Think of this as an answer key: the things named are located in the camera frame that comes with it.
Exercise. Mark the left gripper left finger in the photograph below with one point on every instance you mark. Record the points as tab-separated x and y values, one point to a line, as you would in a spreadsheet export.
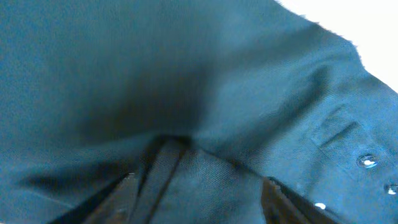
123	182

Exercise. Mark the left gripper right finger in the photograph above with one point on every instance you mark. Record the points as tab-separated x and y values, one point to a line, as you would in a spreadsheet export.
281	205

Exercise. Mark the black polo shirt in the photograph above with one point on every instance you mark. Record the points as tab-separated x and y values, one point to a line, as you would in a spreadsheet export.
260	92

